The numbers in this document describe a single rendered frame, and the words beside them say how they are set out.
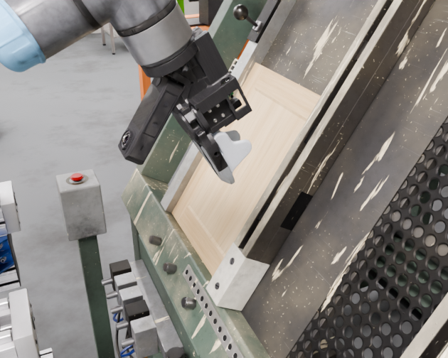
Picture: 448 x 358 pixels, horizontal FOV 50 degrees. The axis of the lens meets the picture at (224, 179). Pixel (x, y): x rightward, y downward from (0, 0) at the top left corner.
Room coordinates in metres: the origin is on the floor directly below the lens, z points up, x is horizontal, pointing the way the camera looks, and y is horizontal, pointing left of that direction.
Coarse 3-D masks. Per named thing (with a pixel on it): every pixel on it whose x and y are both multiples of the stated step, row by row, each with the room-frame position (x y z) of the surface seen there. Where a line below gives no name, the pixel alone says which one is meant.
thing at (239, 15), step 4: (240, 4) 1.24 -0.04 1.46; (236, 8) 1.23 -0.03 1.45; (240, 8) 1.22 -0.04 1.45; (244, 8) 1.22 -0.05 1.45; (236, 12) 1.22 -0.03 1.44; (240, 12) 1.22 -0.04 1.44; (244, 12) 1.22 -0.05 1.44; (236, 16) 1.22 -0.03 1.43; (240, 16) 1.22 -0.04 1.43; (244, 16) 1.22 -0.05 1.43; (248, 16) 1.26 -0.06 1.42; (240, 20) 1.23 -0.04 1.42; (248, 20) 1.27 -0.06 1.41; (252, 20) 1.28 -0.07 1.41; (252, 24) 1.29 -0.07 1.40; (256, 24) 1.30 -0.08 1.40; (260, 24) 1.31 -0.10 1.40; (256, 28) 1.30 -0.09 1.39
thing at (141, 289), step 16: (144, 256) 1.13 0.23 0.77; (112, 272) 1.07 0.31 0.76; (128, 272) 1.08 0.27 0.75; (144, 272) 1.10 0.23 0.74; (128, 288) 1.00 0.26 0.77; (144, 288) 1.03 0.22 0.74; (160, 288) 0.99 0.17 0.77; (128, 304) 0.94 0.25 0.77; (144, 304) 0.94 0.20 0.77; (160, 304) 0.97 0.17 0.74; (128, 320) 0.90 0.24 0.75; (144, 320) 0.88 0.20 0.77; (160, 320) 0.91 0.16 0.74; (176, 320) 0.87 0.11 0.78; (128, 336) 0.97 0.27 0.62; (144, 336) 0.85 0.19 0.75; (160, 336) 0.85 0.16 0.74; (176, 336) 0.85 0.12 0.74; (128, 352) 0.93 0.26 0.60; (144, 352) 0.85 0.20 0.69; (176, 352) 0.76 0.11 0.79; (192, 352) 0.77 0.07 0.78
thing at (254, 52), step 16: (288, 0) 1.32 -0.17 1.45; (272, 16) 1.30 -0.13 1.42; (272, 32) 1.30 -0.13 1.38; (256, 48) 1.29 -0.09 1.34; (240, 64) 1.30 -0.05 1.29; (240, 80) 1.27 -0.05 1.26; (192, 144) 1.26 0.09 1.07; (192, 160) 1.21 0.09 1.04; (176, 176) 1.23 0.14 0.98; (176, 192) 1.19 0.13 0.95
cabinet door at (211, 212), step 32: (256, 64) 1.27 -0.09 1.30; (256, 96) 1.19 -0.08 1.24; (288, 96) 1.09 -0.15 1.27; (320, 96) 1.00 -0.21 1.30; (224, 128) 1.22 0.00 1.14; (256, 128) 1.11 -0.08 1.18; (288, 128) 1.02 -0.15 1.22; (256, 160) 1.04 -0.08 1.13; (192, 192) 1.16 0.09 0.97; (224, 192) 1.06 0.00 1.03; (256, 192) 0.97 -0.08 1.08; (192, 224) 1.07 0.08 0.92; (224, 224) 0.98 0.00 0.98; (224, 256) 0.91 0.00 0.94
